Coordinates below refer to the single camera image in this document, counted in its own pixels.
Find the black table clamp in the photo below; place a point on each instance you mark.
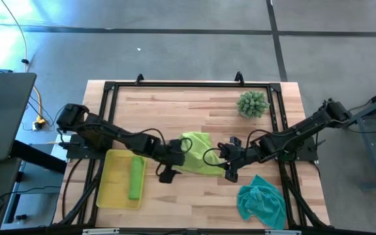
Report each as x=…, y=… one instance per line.
x=239, y=77
x=139, y=78

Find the silver metal bracket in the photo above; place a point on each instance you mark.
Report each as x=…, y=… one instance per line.
x=282, y=232
x=100, y=231

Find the dark grey desk top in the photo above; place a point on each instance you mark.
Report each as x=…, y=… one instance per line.
x=2, y=114

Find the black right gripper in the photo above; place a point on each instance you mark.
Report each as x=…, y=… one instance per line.
x=238, y=156

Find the yellow plastic basket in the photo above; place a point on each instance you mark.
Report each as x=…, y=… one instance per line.
x=114, y=179

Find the white paper sheet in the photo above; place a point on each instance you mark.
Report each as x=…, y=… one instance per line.
x=59, y=153

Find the black metal table frame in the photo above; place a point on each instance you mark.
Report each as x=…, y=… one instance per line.
x=191, y=84

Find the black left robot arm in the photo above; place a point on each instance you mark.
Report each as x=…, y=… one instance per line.
x=109, y=135

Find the green artificial plant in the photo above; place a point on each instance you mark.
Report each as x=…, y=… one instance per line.
x=252, y=104

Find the black desk support beam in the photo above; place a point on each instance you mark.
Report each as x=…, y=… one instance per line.
x=38, y=156

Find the grey metal side table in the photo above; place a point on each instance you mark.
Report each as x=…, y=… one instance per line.
x=367, y=113

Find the teal microfiber towel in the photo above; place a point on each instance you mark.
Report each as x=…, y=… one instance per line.
x=261, y=202

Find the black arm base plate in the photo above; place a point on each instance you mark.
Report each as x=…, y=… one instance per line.
x=77, y=151
x=305, y=153

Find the grey low cart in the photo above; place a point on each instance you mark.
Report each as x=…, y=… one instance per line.
x=41, y=176

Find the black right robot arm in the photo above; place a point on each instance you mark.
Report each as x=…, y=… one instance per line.
x=292, y=137

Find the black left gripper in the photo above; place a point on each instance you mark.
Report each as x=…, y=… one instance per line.
x=171, y=153

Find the lime green microfiber towel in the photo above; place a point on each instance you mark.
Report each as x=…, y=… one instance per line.
x=196, y=153
x=136, y=179

